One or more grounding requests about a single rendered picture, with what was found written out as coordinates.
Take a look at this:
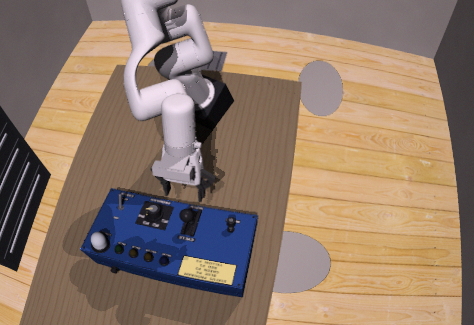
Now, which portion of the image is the blue control panel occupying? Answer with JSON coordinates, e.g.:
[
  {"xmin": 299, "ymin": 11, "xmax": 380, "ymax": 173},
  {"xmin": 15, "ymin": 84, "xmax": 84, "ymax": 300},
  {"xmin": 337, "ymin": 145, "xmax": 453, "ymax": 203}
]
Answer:
[{"xmin": 80, "ymin": 188, "xmax": 258, "ymax": 297}]

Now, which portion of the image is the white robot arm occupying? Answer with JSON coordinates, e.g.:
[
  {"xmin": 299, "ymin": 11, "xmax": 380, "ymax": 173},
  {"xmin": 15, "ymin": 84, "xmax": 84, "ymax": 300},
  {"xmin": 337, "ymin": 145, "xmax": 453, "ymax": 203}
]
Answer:
[{"xmin": 121, "ymin": 0, "xmax": 215, "ymax": 182}]

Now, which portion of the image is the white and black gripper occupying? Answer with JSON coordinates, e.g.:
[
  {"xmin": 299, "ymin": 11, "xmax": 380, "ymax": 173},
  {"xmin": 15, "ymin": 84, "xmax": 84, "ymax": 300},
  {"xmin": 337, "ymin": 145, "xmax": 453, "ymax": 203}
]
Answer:
[{"xmin": 155, "ymin": 148, "xmax": 216, "ymax": 202}]

